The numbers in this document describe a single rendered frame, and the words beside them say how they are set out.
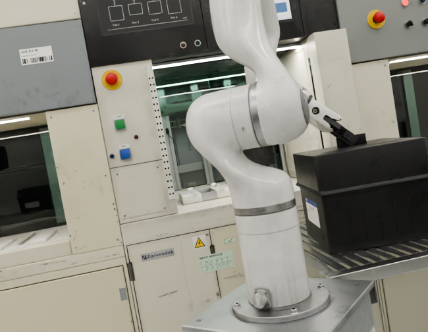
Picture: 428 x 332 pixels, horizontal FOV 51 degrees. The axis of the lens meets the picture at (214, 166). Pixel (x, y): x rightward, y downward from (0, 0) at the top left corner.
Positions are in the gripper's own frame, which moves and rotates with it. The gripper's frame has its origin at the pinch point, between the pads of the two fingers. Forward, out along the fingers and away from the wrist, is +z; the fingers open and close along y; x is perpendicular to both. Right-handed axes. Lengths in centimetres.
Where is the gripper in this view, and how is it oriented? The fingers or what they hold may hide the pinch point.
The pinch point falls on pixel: (347, 138)
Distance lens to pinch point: 129.7
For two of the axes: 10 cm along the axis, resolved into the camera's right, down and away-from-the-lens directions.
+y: -0.1, -0.5, 10.0
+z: 8.2, 5.8, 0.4
